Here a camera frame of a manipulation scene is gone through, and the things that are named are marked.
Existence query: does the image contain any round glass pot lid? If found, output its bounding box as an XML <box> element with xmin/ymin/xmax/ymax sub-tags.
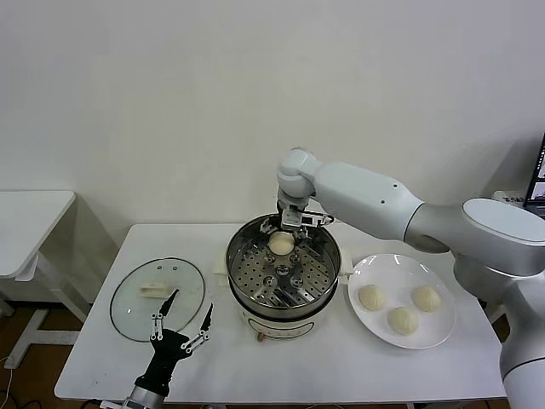
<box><xmin>109</xmin><ymin>256</ymin><xmax>207</xmax><ymax>343</ymax></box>

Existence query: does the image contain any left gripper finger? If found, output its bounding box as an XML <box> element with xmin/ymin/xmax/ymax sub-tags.
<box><xmin>181</xmin><ymin>302</ymin><xmax>214</xmax><ymax>354</ymax></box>
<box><xmin>149</xmin><ymin>289</ymin><xmax>180</xmax><ymax>341</ymax></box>

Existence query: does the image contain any stainless steel steamer basket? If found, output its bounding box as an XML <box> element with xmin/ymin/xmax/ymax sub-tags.
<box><xmin>211</xmin><ymin>215</ymin><xmax>353</xmax><ymax>308</ymax></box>

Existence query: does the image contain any round white plate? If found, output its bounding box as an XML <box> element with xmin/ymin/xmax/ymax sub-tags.
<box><xmin>347</xmin><ymin>253</ymin><xmax>456</xmax><ymax>350</ymax></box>

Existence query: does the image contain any white steamed baozi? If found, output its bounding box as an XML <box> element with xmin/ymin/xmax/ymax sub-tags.
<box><xmin>357</xmin><ymin>284</ymin><xmax>387</xmax><ymax>311</ymax></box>
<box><xmin>267</xmin><ymin>231</ymin><xmax>295</xmax><ymax>256</ymax></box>
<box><xmin>387</xmin><ymin>306</ymin><xmax>421</xmax><ymax>337</ymax></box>
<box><xmin>410</xmin><ymin>285</ymin><xmax>442</xmax><ymax>313</ymax></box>

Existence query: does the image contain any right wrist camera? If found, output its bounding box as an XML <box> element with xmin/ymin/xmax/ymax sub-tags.
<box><xmin>280</xmin><ymin>205</ymin><xmax>336</xmax><ymax>231</ymax></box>

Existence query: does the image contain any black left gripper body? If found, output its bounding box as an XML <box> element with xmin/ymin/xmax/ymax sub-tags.
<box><xmin>135</xmin><ymin>328</ymin><xmax>191</xmax><ymax>388</ymax></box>

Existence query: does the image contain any white side table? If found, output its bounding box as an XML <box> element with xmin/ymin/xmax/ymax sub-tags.
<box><xmin>0</xmin><ymin>190</ymin><xmax>93</xmax><ymax>371</ymax></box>
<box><xmin>485</xmin><ymin>190</ymin><xmax>529</xmax><ymax>342</ymax></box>

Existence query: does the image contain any open dark laptop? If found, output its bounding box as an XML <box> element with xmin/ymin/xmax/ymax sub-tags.
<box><xmin>525</xmin><ymin>131</ymin><xmax>545</xmax><ymax>210</ymax></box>

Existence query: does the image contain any white electric cooking pot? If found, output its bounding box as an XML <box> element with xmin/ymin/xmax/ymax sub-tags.
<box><xmin>215</xmin><ymin>272</ymin><xmax>348</xmax><ymax>344</ymax></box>

